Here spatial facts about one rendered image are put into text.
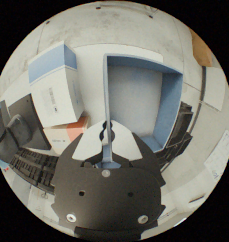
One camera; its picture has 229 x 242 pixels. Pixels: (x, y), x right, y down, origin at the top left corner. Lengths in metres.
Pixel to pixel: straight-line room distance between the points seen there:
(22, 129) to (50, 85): 0.26
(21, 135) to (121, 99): 0.40
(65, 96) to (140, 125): 0.20
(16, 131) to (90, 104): 0.34
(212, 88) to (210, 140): 1.30
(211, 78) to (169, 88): 2.44
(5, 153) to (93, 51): 0.45
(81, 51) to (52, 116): 0.21
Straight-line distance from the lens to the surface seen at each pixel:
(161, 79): 0.22
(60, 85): 0.18
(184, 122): 1.01
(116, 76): 0.17
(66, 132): 0.24
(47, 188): 0.45
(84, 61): 0.26
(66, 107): 0.18
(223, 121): 2.59
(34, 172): 0.55
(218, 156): 2.77
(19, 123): 0.42
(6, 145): 0.37
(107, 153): 0.33
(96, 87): 0.25
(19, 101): 0.42
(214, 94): 2.52
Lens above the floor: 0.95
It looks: 60 degrees down
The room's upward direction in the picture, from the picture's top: 166 degrees clockwise
